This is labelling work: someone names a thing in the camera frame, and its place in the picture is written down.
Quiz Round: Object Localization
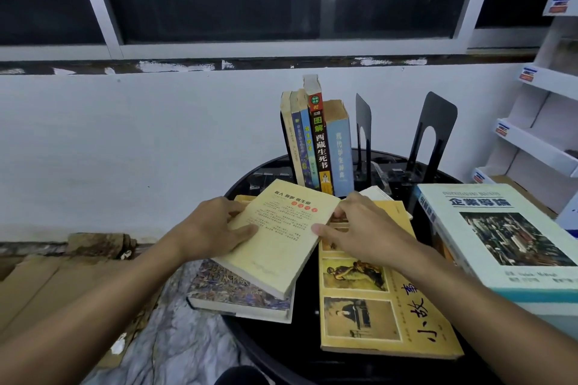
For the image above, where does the cream book with barcode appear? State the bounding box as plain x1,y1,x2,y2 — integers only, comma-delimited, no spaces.
212,178,342,301

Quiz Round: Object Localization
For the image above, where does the yellow book with black characters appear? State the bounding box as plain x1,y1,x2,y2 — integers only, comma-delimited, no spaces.
318,199,465,361

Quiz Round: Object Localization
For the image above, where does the person's right hand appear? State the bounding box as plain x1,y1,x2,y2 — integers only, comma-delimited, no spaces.
310,192,421,271

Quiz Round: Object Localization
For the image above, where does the brown crumpled rag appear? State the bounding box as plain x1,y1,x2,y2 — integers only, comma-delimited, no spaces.
67,232,137,260

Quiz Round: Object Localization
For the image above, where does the person's left hand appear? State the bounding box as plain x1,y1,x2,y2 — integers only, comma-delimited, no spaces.
175,196,259,262

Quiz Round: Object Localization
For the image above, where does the lavender Hanyu Pinyin dictionary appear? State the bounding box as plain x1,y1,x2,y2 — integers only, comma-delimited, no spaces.
323,99,355,199

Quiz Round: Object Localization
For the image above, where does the person's right forearm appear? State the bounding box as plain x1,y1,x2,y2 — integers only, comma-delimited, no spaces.
393,244,578,385

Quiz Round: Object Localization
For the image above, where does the person's left forearm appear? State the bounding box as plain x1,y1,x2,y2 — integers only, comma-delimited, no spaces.
0,229,190,385

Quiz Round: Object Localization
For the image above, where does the round black table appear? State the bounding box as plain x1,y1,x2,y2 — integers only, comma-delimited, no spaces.
223,149,497,385

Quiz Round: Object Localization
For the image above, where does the row of books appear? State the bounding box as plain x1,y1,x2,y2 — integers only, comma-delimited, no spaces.
246,91,458,214

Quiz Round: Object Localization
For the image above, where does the Understanding Business textbook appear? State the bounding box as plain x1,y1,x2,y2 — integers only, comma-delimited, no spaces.
413,183,578,304

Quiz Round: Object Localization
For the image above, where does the Van Gogh cover handbook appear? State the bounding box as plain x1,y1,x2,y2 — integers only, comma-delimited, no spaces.
186,194,297,325

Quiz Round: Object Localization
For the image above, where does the yellow book with blue spine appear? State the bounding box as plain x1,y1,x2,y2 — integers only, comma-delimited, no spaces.
290,90,315,189

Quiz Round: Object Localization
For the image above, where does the grey cover book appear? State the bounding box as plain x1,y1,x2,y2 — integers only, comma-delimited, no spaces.
279,91,304,187

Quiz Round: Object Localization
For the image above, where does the brown cardboard sheet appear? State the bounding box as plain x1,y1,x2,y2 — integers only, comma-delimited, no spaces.
0,256,163,368

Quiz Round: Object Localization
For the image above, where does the orange illustrated cover book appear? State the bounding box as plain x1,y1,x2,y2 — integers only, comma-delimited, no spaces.
302,74,335,196

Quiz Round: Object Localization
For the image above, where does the white cardboard display stand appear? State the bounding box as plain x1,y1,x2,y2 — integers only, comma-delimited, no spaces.
471,0,578,236

